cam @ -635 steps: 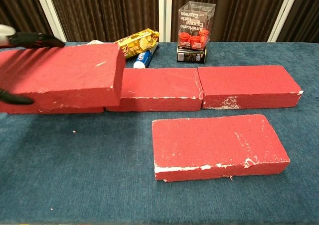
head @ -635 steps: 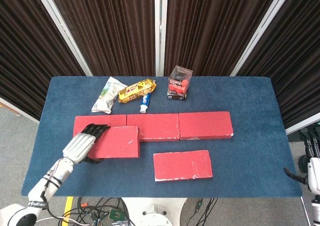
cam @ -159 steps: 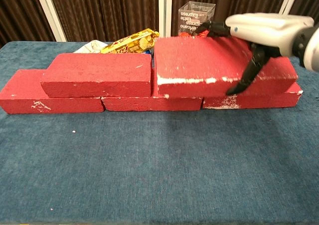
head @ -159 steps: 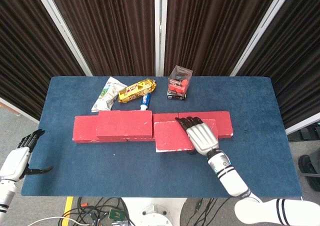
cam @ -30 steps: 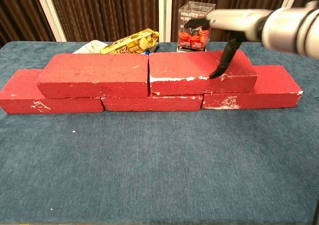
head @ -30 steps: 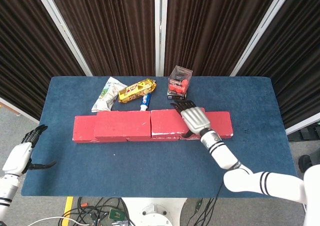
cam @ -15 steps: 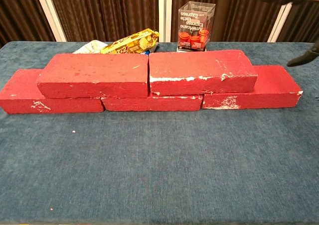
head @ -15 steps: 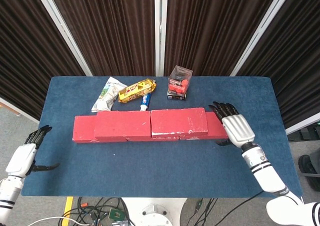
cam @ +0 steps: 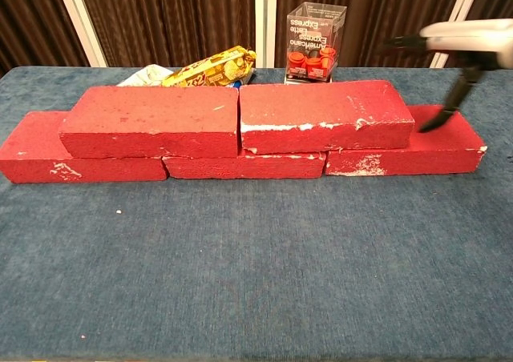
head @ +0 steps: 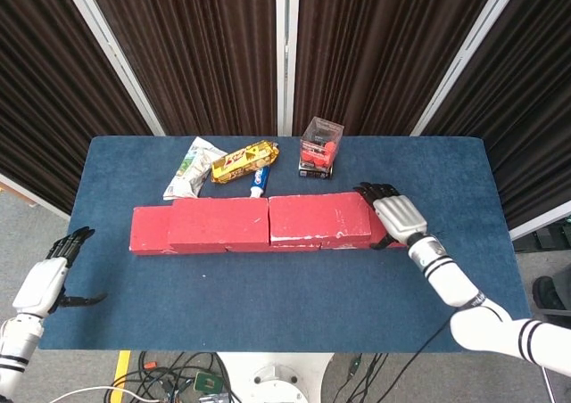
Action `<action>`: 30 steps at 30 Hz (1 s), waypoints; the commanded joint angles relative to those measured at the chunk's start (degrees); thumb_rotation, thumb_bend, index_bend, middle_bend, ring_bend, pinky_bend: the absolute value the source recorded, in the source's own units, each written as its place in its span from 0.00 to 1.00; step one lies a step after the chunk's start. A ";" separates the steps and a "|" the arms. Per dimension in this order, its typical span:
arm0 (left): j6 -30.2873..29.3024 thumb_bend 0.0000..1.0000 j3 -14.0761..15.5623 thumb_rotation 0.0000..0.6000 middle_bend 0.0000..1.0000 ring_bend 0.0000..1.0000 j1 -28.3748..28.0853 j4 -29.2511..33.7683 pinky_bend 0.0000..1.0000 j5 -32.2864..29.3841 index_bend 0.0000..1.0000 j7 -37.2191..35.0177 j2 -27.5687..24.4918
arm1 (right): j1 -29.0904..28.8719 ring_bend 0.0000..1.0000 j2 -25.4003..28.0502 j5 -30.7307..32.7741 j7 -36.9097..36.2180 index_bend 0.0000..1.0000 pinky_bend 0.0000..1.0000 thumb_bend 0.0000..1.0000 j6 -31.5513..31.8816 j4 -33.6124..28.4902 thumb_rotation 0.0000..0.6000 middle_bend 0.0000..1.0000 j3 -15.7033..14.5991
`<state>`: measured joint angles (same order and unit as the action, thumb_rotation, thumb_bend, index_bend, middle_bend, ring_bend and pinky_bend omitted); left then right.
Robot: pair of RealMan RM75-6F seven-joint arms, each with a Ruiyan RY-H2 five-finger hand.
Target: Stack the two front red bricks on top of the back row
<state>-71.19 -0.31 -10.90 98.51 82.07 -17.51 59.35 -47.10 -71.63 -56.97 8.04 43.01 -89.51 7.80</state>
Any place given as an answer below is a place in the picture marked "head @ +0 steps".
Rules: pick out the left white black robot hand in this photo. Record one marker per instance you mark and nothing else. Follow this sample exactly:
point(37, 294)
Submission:
point(40, 285)

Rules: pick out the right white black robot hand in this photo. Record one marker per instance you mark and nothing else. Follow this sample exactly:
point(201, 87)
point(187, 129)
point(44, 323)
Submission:
point(399, 216)

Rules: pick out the red foam brick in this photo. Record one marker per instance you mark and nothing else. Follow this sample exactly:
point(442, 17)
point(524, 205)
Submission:
point(149, 229)
point(218, 220)
point(379, 231)
point(316, 218)
point(250, 247)

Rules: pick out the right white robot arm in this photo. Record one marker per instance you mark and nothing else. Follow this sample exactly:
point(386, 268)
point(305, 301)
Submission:
point(450, 278)

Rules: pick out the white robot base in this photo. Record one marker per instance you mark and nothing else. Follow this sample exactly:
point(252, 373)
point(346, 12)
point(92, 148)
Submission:
point(276, 376)

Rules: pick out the black printed box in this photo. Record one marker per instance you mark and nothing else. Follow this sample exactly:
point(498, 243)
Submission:
point(314, 174)

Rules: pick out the clear box with red cups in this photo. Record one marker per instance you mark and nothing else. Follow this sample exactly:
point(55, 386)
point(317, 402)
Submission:
point(321, 146)

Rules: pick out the yellow floor tape strip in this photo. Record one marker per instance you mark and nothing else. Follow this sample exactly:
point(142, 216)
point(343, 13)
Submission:
point(121, 367)

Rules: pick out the small orange connector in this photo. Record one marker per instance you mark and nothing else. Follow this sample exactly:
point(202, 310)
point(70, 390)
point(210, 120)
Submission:
point(151, 365)

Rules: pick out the blue white toothpaste tube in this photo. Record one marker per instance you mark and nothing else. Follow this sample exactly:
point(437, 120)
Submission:
point(259, 181)

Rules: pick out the black equipment pile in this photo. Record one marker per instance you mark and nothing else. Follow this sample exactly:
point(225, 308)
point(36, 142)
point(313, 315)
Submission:
point(553, 238)

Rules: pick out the brown curtain partition panel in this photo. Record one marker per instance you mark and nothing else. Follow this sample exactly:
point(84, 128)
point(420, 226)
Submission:
point(187, 55)
point(379, 55)
point(35, 86)
point(535, 109)

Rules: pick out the black rounded object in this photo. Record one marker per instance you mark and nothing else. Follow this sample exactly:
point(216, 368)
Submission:
point(546, 291)

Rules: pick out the yellow biscuit package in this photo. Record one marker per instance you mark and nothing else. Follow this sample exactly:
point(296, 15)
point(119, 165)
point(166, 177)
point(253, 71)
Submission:
point(241, 162)

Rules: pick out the blue table cloth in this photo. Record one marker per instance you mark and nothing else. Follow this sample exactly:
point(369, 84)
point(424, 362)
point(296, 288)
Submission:
point(223, 296)

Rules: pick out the white green snack bag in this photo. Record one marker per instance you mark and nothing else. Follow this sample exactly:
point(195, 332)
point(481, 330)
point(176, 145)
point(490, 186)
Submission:
point(189, 175)

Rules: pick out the green circuit board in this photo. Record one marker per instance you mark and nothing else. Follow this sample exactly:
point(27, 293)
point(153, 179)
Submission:
point(207, 381)

